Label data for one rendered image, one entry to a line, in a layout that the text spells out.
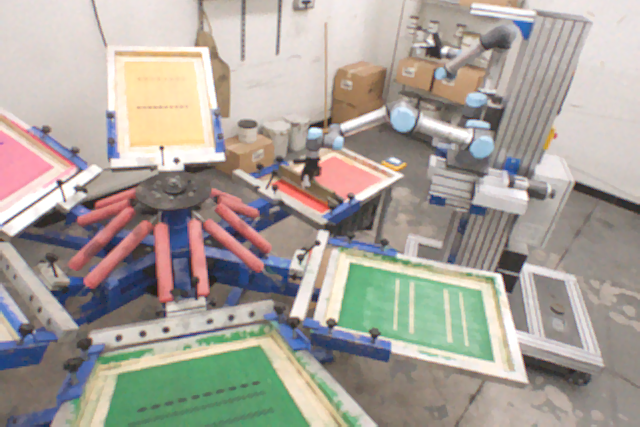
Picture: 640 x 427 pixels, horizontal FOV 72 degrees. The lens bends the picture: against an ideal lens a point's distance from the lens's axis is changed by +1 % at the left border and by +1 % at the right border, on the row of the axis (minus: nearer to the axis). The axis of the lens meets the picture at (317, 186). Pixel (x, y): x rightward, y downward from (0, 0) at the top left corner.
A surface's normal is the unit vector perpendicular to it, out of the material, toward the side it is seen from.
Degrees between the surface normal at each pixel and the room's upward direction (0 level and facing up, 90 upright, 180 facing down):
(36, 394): 0
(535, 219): 90
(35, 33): 90
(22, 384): 0
